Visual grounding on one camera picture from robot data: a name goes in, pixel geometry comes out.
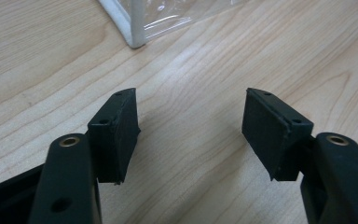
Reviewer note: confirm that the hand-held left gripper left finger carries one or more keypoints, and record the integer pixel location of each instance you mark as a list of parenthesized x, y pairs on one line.
[(113, 137)]

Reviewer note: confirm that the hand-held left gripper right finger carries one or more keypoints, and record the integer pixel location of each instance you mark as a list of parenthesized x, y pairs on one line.
[(270, 137)]

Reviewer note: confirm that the transparent pouch with white trim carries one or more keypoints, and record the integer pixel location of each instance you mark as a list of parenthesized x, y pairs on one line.
[(136, 25)]

